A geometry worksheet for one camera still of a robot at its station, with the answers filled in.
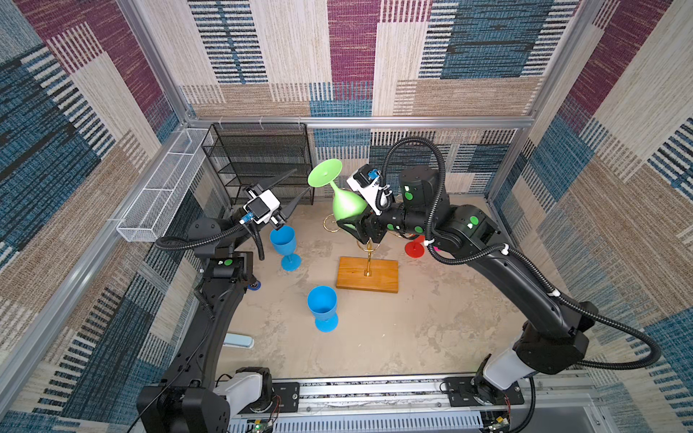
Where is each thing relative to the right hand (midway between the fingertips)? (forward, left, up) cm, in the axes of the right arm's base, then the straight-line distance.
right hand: (354, 215), depth 62 cm
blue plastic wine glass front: (+12, +23, -25) cm, 36 cm away
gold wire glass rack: (+7, -5, -38) cm, 39 cm away
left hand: (+1, +11, +10) cm, 15 cm away
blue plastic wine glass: (-8, +10, -28) cm, 31 cm away
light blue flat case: (-16, +34, -36) cm, 52 cm away
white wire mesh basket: (+21, +67, -20) cm, 73 cm away
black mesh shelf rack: (+47, +40, -16) cm, 63 cm away
